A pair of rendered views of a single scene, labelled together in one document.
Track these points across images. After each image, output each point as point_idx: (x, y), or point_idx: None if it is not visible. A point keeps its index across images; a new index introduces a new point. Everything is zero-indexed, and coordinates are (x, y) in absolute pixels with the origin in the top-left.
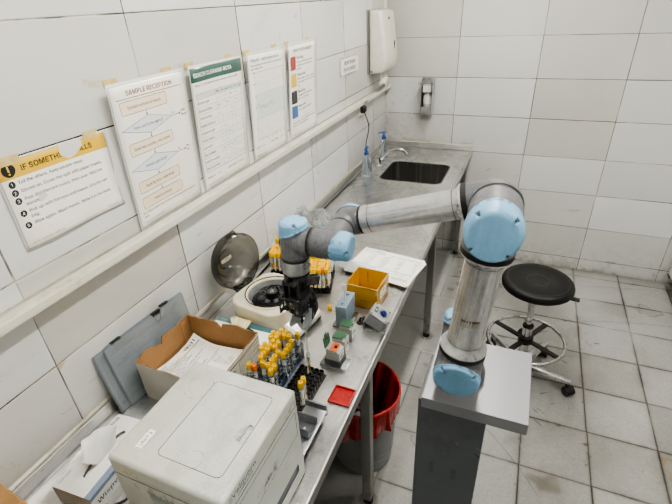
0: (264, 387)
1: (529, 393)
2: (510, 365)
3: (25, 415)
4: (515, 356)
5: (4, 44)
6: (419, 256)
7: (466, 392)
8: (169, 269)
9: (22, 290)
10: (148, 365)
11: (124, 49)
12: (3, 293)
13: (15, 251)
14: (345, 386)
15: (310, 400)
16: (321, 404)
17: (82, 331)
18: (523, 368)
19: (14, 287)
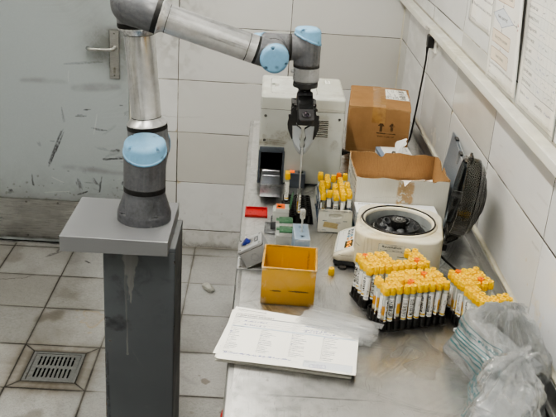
0: (282, 94)
1: (74, 211)
2: (87, 226)
3: (443, 117)
4: (79, 232)
5: None
6: (233, 379)
7: None
8: (482, 141)
9: (462, 40)
10: (435, 174)
11: None
12: (460, 32)
13: (467, 12)
14: (257, 218)
15: (275, 184)
16: (265, 184)
17: (458, 106)
18: (74, 224)
19: (462, 34)
